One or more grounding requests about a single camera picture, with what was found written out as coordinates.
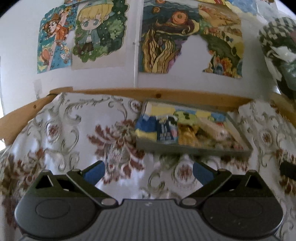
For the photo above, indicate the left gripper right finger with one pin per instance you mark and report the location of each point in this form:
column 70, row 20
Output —
column 211, row 180

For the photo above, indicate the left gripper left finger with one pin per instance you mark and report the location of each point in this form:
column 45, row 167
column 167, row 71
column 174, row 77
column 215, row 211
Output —
column 85, row 180

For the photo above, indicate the beige long snack pack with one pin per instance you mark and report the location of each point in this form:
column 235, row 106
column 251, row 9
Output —
column 215, row 131

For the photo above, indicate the golden yellow snack bag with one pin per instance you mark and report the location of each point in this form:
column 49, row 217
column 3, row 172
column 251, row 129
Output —
column 187, row 135

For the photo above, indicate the dark blue snack packet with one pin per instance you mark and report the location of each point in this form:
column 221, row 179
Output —
column 167, row 129

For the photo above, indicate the floral white bed cover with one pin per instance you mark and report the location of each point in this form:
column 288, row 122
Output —
column 76, row 130

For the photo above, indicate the grey tray with painted bottom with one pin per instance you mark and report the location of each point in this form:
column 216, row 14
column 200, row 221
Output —
column 235, row 145

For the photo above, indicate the bagged checkered bedding bundle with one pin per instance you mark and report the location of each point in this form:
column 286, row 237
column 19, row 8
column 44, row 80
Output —
column 277, row 40

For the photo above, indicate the blond chibi boy poster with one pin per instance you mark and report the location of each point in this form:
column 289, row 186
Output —
column 99, row 40

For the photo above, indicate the orange-haired girl poster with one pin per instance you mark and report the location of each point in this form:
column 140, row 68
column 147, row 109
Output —
column 53, row 51

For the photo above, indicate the torn landscape painting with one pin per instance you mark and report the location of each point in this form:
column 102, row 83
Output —
column 221, row 29

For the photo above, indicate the blue pixel poster top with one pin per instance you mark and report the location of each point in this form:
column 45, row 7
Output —
column 253, row 7

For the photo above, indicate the swirly starry night painting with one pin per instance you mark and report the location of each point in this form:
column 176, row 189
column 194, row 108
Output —
column 166, row 26

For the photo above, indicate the white wall pipe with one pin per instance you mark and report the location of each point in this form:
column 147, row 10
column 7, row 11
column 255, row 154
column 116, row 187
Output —
column 136, row 42

